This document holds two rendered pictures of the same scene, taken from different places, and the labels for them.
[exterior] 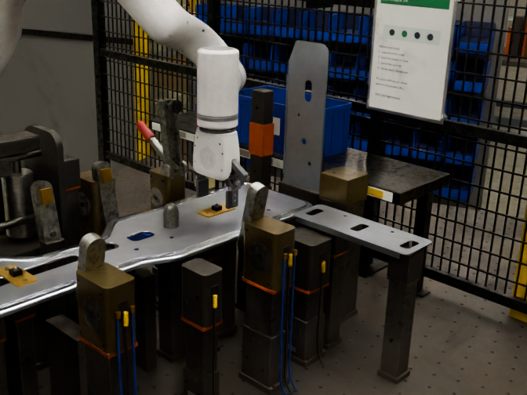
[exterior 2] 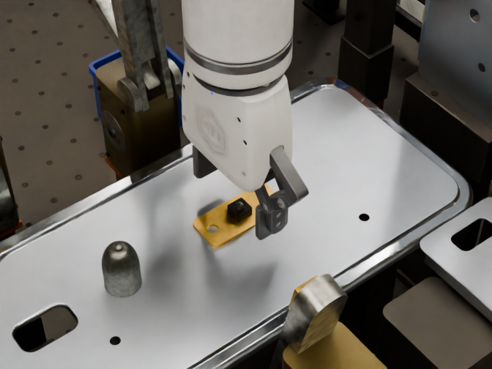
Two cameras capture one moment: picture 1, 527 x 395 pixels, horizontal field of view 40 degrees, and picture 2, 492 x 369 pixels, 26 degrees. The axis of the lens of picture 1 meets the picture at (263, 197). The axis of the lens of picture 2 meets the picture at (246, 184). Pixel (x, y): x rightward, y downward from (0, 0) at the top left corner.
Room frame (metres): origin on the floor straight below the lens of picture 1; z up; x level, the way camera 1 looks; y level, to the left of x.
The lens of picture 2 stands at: (0.82, -0.02, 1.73)
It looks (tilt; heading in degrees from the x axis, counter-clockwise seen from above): 47 degrees down; 10
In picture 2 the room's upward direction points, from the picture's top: straight up
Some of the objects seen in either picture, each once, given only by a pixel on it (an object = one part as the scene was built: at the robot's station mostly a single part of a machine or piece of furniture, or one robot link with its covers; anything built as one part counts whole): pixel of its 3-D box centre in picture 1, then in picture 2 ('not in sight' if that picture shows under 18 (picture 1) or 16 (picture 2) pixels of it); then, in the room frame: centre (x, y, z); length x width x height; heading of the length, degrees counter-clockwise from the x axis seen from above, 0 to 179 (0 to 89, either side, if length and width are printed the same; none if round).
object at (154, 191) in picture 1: (164, 240); (140, 194); (1.57, 0.23, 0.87); 0.10 x 0.07 x 0.35; 47
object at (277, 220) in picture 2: (236, 193); (280, 214); (1.41, 0.06, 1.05); 0.03 x 0.03 x 0.07; 47
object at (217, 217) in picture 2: (216, 208); (239, 211); (1.45, 0.10, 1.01); 0.08 x 0.04 x 0.01; 137
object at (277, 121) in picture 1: (287, 121); not in sight; (1.89, -0.06, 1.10); 0.30 x 0.17 x 0.13; 48
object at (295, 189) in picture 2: (232, 168); (273, 164); (1.41, 0.07, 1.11); 0.08 x 0.01 x 0.06; 47
